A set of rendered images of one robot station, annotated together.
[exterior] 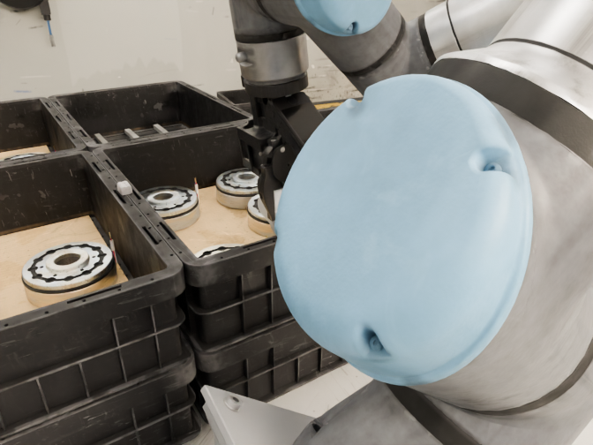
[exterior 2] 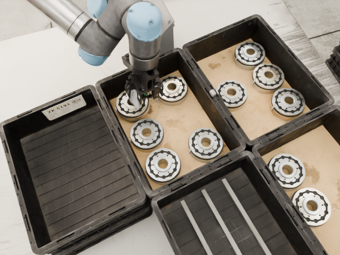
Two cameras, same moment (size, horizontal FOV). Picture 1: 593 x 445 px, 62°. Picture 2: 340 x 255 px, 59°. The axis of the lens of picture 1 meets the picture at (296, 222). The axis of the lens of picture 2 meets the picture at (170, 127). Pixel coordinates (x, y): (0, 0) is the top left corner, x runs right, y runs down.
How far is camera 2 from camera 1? 1.17 m
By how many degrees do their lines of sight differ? 88
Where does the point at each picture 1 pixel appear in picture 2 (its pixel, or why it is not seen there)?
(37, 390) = (217, 47)
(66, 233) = (249, 134)
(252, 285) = (163, 66)
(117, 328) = (200, 49)
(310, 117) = not seen: hidden behind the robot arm
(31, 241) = (262, 129)
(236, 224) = (169, 136)
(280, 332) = not seen: hidden behind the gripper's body
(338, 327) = not seen: outside the picture
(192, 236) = (189, 127)
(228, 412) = (168, 18)
